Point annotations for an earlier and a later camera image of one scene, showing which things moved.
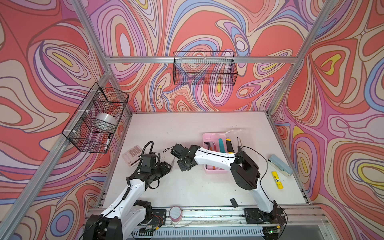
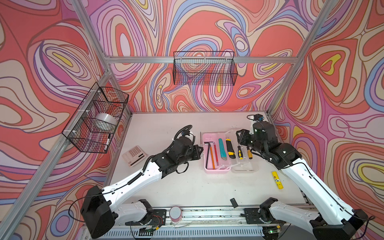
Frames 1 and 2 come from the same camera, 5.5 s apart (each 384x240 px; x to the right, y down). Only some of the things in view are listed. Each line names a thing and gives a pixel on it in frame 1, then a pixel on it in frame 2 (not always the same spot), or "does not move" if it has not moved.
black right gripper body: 184,165 -> 246,139
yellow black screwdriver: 238,147 does not move
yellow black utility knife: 229,146 does not move
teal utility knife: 222,147 does not move
